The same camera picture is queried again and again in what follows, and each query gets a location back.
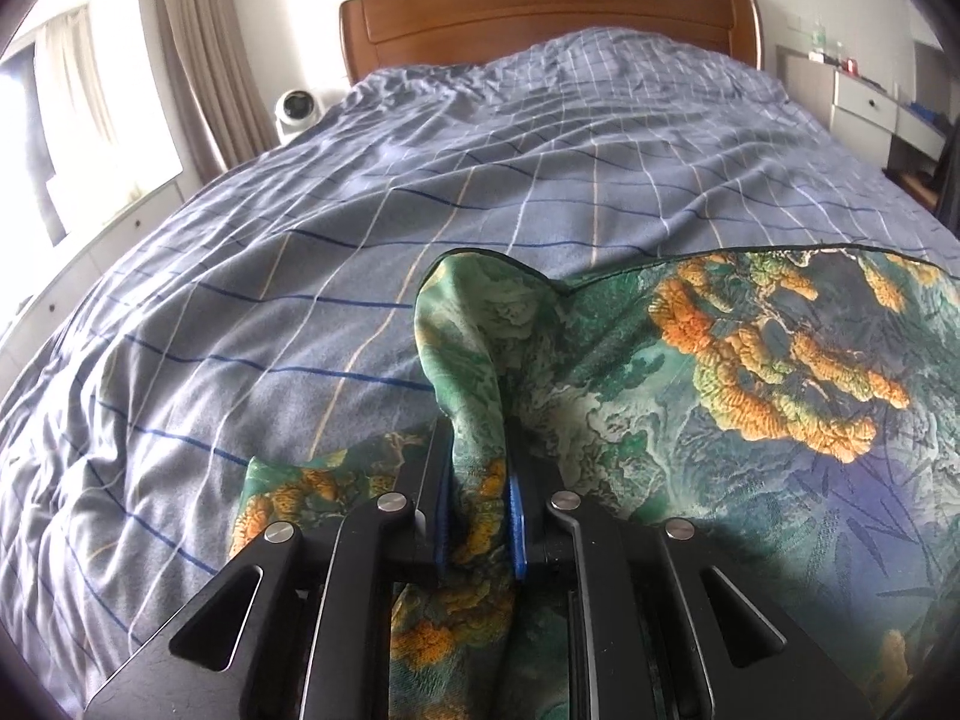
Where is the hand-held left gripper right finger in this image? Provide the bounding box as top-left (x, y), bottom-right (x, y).
top-left (506, 420), bottom-right (875, 720)

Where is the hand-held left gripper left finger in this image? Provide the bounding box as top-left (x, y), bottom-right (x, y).
top-left (82, 427), bottom-right (455, 720)

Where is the green printed satin jacket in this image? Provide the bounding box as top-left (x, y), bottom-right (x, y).
top-left (229, 246), bottom-right (960, 720)

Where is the blue checked duvet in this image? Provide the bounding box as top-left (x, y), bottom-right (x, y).
top-left (0, 26), bottom-right (960, 691)

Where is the small white fan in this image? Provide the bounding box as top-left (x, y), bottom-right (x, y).
top-left (271, 88), bottom-right (320, 142)

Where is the white window bench cabinet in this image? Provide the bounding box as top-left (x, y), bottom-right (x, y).
top-left (0, 172), bottom-right (188, 361)

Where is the window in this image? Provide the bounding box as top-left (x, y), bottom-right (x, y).
top-left (0, 45), bottom-right (185, 241)

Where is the wooden headboard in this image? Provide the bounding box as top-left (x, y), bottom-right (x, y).
top-left (339, 0), bottom-right (764, 87)

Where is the beige curtain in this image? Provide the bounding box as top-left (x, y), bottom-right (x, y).
top-left (154, 0), bottom-right (278, 173)

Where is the white desk with drawers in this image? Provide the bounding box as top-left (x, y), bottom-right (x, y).
top-left (776, 41), bottom-right (950, 181)

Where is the white sheer curtain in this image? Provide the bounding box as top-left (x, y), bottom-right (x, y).
top-left (34, 6), bottom-right (121, 188)

